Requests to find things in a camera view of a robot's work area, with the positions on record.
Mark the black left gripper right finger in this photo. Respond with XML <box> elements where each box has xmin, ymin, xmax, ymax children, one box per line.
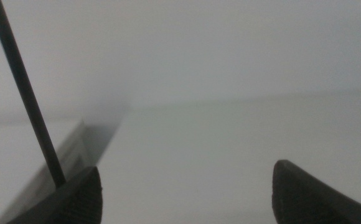
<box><xmin>271</xmin><ymin>159</ymin><xmax>361</xmax><ymax>224</ymax></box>

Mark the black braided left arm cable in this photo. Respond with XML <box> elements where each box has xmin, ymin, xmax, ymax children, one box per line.
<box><xmin>0</xmin><ymin>0</ymin><xmax>67</xmax><ymax>189</ymax></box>

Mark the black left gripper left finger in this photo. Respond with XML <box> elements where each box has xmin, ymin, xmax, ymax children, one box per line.
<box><xmin>4</xmin><ymin>166</ymin><xmax>103</xmax><ymax>224</ymax></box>

